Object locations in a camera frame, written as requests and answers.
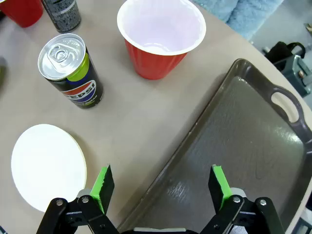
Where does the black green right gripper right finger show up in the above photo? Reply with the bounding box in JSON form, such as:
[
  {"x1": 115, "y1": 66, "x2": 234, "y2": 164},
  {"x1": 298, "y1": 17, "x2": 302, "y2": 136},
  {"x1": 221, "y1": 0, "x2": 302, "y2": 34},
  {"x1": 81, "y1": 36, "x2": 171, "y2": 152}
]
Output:
[{"x1": 198, "y1": 164, "x2": 286, "y2": 234}]

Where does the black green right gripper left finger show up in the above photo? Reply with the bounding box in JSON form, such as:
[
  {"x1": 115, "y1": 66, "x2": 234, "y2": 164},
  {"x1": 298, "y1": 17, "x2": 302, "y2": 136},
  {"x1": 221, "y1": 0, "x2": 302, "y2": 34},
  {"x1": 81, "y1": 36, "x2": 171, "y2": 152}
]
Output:
[{"x1": 36, "y1": 164, "x2": 120, "y2": 234}]

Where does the white bowl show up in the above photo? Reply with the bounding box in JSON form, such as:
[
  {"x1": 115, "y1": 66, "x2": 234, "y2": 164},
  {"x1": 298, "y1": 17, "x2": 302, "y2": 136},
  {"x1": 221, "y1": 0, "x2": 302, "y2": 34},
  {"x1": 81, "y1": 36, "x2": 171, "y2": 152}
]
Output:
[{"x1": 11, "y1": 123, "x2": 88, "y2": 213}]

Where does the black Pepsi can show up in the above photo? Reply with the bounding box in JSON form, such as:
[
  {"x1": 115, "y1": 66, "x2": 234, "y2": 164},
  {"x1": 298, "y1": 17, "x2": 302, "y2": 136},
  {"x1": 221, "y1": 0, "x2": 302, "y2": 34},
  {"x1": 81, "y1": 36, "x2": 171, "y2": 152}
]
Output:
[{"x1": 38, "y1": 33, "x2": 104, "y2": 110}]

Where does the large red plastic cup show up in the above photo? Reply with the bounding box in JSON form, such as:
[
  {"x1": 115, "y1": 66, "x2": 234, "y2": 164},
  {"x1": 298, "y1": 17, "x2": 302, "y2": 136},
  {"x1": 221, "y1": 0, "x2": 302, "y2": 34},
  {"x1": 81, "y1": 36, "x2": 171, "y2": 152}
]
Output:
[
  {"x1": 0, "y1": 0, "x2": 44, "y2": 28},
  {"x1": 117, "y1": 0, "x2": 207, "y2": 80}
]

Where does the black white speckled can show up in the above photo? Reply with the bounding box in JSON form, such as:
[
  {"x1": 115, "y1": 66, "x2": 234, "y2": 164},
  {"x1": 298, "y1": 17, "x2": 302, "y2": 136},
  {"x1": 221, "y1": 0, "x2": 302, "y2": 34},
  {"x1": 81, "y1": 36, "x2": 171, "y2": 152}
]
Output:
[{"x1": 41, "y1": 0, "x2": 82, "y2": 34}]

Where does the dark brown serving tray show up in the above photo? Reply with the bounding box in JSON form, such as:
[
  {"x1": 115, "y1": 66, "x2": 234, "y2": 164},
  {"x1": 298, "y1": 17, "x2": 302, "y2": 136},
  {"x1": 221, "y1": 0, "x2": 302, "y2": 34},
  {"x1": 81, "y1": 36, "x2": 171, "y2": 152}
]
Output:
[{"x1": 117, "y1": 58, "x2": 312, "y2": 234}]

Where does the black bag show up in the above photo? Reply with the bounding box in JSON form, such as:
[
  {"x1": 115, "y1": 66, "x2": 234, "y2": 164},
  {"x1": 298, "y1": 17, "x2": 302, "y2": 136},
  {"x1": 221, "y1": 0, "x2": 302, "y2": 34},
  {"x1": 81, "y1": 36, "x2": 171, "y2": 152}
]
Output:
[{"x1": 264, "y1": 41, "x2": 307, "y2": 71}]

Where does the person in blue fleece jacket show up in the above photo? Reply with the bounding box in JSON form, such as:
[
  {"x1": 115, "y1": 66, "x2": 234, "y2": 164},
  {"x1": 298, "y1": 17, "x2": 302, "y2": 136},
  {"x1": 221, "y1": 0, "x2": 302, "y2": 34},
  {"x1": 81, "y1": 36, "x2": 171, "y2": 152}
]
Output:
[{"x1": 192, "y1": 0, "x2": 285, "y2": 41}]

